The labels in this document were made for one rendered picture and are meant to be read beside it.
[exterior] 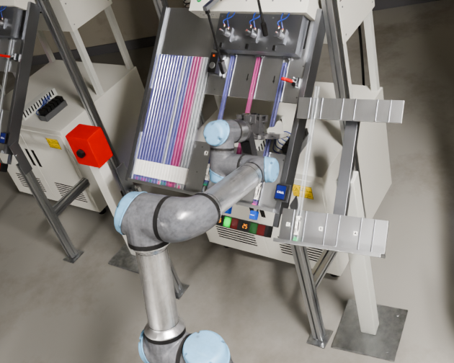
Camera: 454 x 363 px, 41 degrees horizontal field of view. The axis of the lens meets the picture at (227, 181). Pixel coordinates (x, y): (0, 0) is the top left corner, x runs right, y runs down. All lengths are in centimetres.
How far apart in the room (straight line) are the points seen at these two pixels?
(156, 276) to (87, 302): 151
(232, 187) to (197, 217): 18
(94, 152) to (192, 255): 75
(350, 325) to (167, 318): 110
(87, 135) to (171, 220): 131
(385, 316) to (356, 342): 17
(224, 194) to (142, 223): 23
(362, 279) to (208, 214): 95
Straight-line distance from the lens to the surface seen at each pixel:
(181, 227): 148
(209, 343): 168
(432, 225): 298
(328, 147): 247
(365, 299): 240
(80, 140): 273
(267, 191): 210
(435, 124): 361
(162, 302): 166
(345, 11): 235
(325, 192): 237
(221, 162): 183
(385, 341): 255
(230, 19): 227
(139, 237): 155
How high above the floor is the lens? 208
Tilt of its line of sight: 37 degrees down
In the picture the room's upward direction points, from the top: 17 degrees counter-clockwise
